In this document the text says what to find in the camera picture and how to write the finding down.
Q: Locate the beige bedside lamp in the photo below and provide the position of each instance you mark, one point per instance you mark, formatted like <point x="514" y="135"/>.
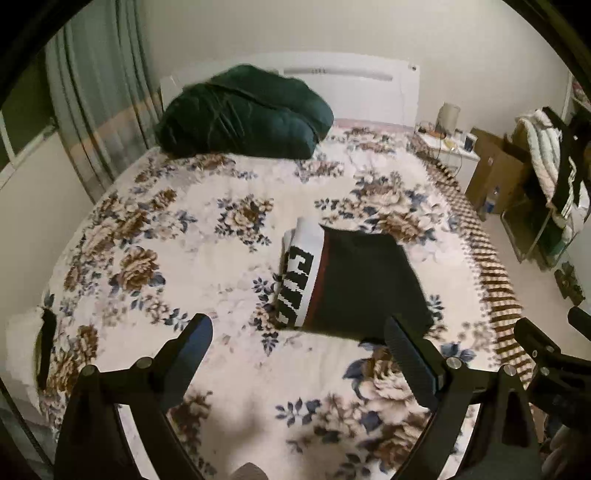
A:
<point x="447" y="118"/>

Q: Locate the dark green folded duvet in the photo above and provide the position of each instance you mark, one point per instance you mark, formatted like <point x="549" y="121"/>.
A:
<point x="246" y="111"/>

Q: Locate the brown cardboard box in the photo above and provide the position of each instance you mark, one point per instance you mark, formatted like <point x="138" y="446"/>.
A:
<point x="503" y="166"/>

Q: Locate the dark shoes on floor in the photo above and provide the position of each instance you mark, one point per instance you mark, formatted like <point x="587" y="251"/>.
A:
<point x="568" y="284"/>

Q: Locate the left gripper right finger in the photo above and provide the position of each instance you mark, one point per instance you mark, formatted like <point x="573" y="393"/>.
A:
<point x="503" y="444"/>

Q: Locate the white wardrobe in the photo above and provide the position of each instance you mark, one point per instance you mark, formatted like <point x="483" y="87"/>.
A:
<point x="576" y="116"/>

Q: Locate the brown checkered blanket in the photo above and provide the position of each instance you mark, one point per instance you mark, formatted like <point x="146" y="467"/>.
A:
<point x="501" y="307"/>

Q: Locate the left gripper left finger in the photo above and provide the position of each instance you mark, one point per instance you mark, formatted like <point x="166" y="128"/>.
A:
<point x="92" y="443"/>

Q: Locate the white black garment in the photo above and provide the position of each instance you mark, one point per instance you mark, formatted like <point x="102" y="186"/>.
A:
<point x="29" y="340"/>

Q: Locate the grey green curtain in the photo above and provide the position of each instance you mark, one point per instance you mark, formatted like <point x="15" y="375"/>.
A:
<point x="103" y="91"/>

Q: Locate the white bed headboard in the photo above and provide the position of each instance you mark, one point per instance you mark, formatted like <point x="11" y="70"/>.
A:
<point x="356" y="86"/>

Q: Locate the white nightstand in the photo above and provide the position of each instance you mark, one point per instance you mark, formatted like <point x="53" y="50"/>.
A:
<point x="449" y="151"/>

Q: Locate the plastic water bottle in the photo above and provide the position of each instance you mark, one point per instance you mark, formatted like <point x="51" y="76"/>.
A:
<point x="491" y="200"/>

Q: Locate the floral bed blanket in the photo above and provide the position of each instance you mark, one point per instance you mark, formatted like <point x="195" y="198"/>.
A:
<point x="177" y="237"/>

